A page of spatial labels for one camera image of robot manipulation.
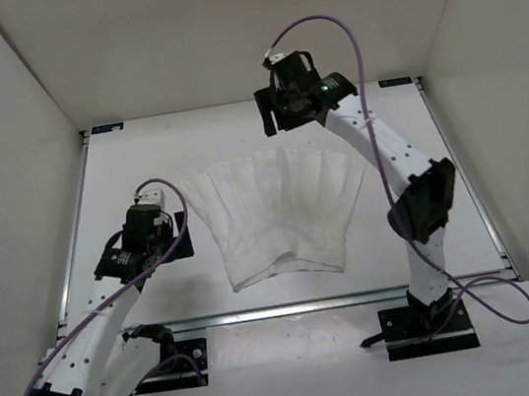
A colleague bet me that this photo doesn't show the blue label sticker right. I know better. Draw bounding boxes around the blue label sticker right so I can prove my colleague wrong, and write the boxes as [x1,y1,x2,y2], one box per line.
[377,77,413,89]

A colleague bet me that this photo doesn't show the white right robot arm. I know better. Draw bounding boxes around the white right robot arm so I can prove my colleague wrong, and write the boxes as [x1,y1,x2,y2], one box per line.
[254,73,456,333]

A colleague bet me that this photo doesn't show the white pleated skirt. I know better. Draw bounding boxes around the white pleated skirt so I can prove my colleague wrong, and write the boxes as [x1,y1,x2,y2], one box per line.
[180,148,365,292]

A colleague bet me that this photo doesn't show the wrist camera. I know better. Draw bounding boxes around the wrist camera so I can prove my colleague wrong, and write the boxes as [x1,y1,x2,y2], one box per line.
[134,188,166,211]
[267,50,319,89]

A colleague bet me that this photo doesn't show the blue label sticker left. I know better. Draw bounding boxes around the blue label sticker left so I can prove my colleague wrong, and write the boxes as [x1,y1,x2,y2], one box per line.
[91,122,124,135]

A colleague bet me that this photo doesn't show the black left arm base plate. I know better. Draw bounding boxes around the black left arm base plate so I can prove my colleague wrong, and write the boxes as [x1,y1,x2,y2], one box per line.
[134,330,209,395]

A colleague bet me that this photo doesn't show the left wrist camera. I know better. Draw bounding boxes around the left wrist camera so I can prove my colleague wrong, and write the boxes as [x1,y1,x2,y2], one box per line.
[134,188,166,211]

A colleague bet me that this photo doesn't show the blue label sticker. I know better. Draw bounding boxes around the blue label sticker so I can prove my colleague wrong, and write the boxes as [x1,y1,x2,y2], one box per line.
[91,122,124,135]
[377,77,413,89]

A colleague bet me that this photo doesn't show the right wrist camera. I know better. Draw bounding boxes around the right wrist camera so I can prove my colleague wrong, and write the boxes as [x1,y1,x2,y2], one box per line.
[267,50,319,89]

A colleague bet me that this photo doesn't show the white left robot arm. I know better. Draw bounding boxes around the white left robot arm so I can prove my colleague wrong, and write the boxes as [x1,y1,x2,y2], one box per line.
[24,204,199,396]

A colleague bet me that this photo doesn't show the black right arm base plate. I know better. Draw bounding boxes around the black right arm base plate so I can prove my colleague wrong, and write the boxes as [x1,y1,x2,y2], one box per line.
[360,301,481,362]

